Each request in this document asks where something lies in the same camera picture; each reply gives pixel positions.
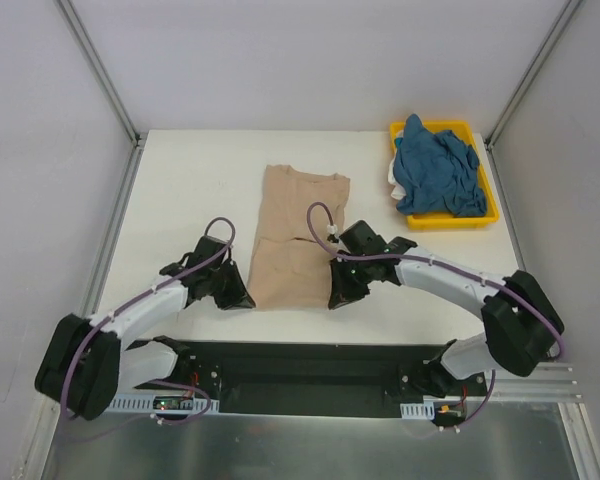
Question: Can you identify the beige t shirt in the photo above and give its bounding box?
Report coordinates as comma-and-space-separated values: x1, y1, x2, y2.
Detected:
247, 165, 350, 310

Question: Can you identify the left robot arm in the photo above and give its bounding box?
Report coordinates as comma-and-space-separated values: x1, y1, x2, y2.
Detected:
34, 235, 255, 420

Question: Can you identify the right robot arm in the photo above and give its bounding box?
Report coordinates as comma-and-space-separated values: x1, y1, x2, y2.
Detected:
327, 221, 564, 398

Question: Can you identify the white cloth in bin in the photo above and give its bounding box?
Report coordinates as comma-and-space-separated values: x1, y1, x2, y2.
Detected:
387, 129, 406, 201

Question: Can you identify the blue t shirt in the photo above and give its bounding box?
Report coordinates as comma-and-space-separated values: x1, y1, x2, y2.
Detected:
395, 114, 487, 218

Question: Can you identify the yellow plastic bin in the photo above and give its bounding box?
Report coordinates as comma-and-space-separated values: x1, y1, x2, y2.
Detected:
388, 114, 499, 230

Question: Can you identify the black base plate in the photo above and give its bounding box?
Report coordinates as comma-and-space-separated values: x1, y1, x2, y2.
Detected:
169, 341, 440, 418

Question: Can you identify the right white cable duct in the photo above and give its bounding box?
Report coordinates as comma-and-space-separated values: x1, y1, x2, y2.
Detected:
400, 402, 435, 421

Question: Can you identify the white cable duct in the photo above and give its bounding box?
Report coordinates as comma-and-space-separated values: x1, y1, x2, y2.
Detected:
400, 402, 435, 421
105, 394, 219, 415

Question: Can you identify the left white cable duct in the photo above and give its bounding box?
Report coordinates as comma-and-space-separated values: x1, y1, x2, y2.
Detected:
105, 394, 219, 415

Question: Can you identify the aluminium front rail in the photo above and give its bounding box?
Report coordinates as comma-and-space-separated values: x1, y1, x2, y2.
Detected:
462, 362, 584, 403

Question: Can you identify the left aluminium frame post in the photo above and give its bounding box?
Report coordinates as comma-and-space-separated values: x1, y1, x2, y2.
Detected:
54, 0, 147, 147

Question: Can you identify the aluminium frame post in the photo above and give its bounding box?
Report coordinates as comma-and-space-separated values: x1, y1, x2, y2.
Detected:
483, 0, 586, 149
54, 0, 147, 147

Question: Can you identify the right aluminium frame post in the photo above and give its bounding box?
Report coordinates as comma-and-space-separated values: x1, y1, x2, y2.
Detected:
483, 0, 586, 149

